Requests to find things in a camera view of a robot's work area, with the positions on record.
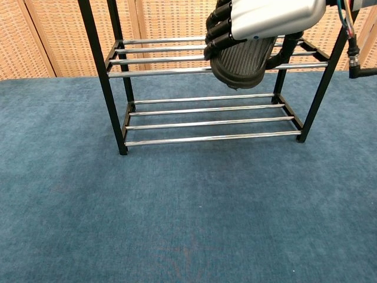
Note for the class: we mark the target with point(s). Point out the black rubber slipper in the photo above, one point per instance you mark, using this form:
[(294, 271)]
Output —
[(241, 65)]

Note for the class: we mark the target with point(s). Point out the blue carpet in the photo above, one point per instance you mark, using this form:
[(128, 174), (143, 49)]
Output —
[(117, 212)]

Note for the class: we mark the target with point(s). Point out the black metal shoe rack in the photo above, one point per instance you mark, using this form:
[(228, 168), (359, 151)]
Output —
[(100, 59)]

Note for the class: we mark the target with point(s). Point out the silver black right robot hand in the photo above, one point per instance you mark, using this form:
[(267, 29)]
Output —
[(274, 17)]

